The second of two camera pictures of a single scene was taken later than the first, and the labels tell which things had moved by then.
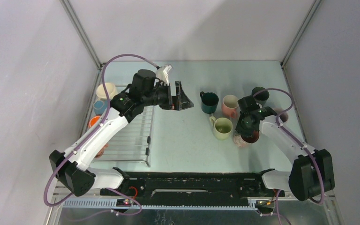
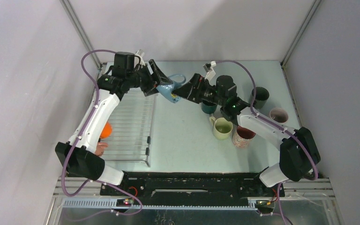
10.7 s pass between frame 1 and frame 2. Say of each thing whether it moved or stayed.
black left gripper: moved
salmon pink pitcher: stayed
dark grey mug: stayed
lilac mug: stayed
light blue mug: moved
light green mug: stayed
